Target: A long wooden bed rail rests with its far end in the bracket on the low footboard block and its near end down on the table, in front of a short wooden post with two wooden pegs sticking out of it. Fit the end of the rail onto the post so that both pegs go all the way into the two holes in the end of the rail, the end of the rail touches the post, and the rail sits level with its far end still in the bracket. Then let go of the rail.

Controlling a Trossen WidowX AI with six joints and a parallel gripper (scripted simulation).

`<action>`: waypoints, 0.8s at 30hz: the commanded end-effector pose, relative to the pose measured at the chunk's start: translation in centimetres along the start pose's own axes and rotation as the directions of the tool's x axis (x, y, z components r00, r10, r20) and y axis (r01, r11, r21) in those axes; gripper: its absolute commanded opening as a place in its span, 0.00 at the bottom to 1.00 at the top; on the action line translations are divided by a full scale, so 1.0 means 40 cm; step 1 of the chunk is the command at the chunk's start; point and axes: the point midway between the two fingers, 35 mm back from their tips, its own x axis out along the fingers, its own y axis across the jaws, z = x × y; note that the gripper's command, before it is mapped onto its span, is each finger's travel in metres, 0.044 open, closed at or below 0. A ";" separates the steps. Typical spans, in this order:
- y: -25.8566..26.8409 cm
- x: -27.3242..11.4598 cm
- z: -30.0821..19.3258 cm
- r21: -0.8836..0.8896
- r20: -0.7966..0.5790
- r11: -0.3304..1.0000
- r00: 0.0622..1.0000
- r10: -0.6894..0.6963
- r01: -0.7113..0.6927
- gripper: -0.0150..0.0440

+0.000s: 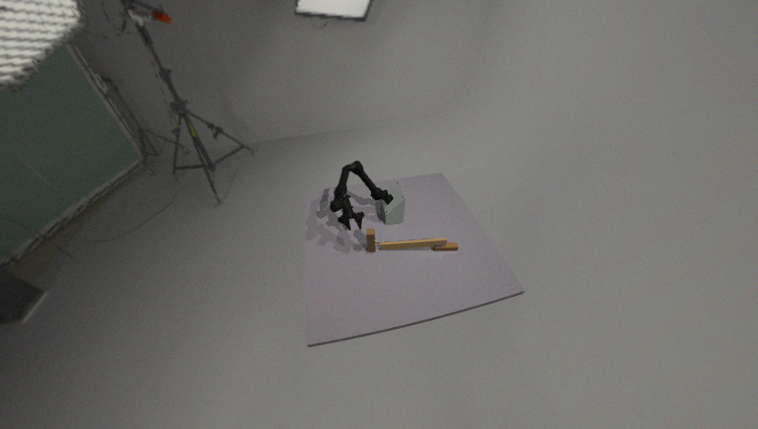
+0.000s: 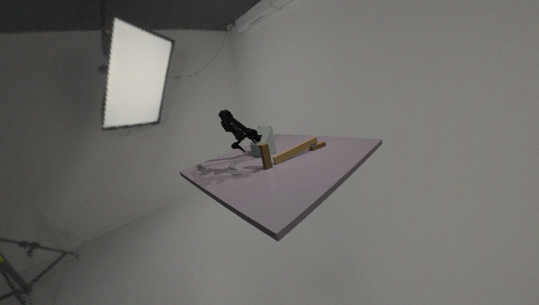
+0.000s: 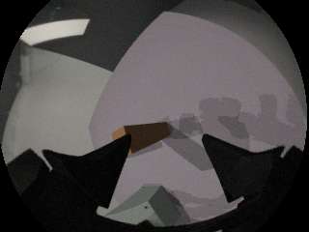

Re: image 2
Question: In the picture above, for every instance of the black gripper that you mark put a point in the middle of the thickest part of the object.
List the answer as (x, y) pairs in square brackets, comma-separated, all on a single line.
[(249, 133)]

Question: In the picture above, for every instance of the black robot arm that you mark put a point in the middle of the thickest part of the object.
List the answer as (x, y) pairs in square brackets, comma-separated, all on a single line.
[(230, 124)]

